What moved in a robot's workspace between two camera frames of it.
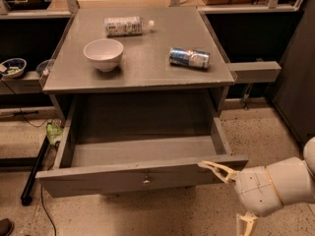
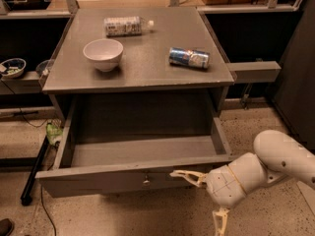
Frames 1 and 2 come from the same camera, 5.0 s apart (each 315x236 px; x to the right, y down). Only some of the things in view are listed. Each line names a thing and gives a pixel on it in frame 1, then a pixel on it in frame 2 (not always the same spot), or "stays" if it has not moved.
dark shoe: x=6 y=227 stays
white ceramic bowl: x=104 y=52 stays
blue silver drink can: x=189 y=58 stays
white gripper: x=255 y=191 to x=223 y=187
